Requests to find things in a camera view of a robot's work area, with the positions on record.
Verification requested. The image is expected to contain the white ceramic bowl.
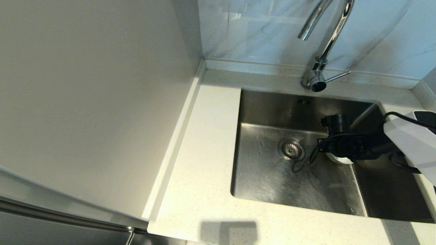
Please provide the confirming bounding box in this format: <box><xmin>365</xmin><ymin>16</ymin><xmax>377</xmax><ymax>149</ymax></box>
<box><xmin>325</xmin><ymin>152</ymin><xmax>355</xmax><ymax>165</ymax></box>

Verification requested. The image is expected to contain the chrome gooseneck faucet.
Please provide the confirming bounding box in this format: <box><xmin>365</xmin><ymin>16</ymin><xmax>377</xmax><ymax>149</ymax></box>
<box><xmin>298</xmin><ymin>0</ymin><xmax>355</xmax><ymax>92</ymax></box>

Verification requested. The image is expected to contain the stainless steel sink basin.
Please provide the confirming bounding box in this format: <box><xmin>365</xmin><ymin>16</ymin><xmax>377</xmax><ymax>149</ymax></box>
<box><xmin>230</xmin><ymin>88</ymin><xmax>435</xmax><ymax>224</ymax></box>

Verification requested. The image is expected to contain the round metal drain strainer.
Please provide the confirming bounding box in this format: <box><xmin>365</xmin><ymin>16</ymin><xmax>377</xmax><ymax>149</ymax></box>
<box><xmin>278</xmin><ymin>138</ymin><xmax>306</xmax><ymax>162</ymax></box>

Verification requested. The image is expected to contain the grey tall cabinet side panel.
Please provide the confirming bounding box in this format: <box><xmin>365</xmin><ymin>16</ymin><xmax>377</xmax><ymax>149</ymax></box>
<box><xmin>0</xmin><ymin>0</ymin><xmax>206</xmax><ymax>222</ymax></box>

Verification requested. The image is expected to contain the chrome door trim strip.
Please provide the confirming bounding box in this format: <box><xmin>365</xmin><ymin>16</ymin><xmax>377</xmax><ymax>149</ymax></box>
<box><xmin>0</xmin><ymin>196</ymin><xmax>135</xmax><ymax>234</ymax></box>

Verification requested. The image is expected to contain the grey appliance door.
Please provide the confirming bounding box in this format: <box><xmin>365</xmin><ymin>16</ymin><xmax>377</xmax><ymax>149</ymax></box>
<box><xmin>0</xmin><ymin>165</ymin><xmax>186</xmax><ymax>245</ymax></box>

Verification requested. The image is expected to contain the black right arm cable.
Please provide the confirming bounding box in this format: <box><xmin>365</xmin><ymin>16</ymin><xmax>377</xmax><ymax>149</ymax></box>
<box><xmin>308</xmin><ymin>112</ymin><xmax>436</xmax><ymax>174</ymax></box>

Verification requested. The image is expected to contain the chrome door handle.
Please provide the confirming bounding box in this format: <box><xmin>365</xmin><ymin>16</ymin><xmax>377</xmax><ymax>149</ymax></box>
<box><xmin>125</xmin><ymin>225</ymin><xmax>137</xmax><ymax>245</ymax></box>

